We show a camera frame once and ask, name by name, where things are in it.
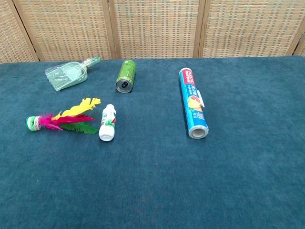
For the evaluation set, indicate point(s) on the colourful feather shuttlecock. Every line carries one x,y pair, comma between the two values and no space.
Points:
71,120

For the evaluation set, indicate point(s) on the green dustpan and brush set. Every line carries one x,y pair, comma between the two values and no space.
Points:
68,75

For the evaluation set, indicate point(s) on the blue plastic wrap roll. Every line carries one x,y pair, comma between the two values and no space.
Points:
194,102

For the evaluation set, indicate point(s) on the small white plastic bottle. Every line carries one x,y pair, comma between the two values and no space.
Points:
107,124

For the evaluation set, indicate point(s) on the woven rattan folding screen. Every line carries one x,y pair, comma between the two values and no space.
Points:
152,28

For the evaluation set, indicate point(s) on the green beverage can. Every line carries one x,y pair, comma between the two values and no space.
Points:
126,75

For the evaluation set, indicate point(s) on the blue table cloth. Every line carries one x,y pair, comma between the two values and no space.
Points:
152,155

